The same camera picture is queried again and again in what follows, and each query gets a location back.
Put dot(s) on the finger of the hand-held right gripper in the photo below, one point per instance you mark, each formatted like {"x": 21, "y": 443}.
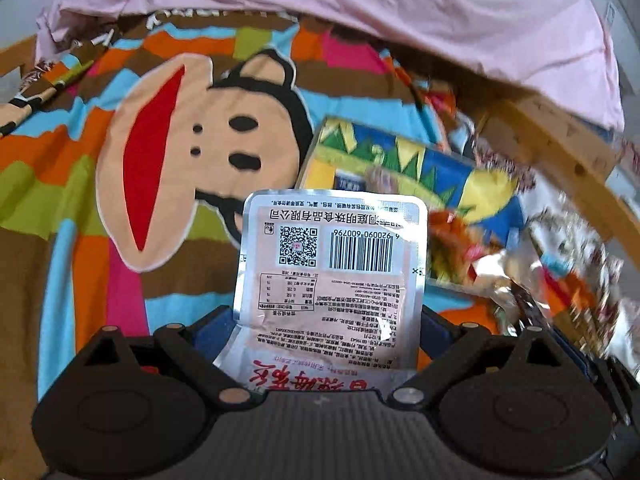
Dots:
{"x": 575, "y": 355}

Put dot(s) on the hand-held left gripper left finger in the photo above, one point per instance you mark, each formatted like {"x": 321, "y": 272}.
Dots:
{"x": 210, "y": 331}

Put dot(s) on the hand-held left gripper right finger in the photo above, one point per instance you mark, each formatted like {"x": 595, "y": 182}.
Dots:
{"x": 435, "y": 332}

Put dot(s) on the silver foil packet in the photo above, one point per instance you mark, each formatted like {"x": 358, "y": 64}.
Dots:
{"x": 505, "y": 280}

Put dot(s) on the silver printed snack pouch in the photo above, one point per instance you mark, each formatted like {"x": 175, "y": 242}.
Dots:
{"x": 325, "y": 300}

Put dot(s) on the orange snack packet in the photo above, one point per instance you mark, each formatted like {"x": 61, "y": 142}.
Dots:
{"x": 450, "y": 240}

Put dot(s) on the pile of mixed snack packets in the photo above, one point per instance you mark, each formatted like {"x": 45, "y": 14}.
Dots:
{"x": 565, "y": 240}

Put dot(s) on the yellow blue snack bag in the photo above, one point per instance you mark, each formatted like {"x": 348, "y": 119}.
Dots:
{"x": 400, "y": 160}

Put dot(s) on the cartoon monkey printed blanket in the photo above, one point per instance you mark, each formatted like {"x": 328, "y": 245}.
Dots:
{"x": 150, "y": 135}

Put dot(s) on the pink quilt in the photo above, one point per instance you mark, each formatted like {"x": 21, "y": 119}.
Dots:
{"x": 400, "y": 0}

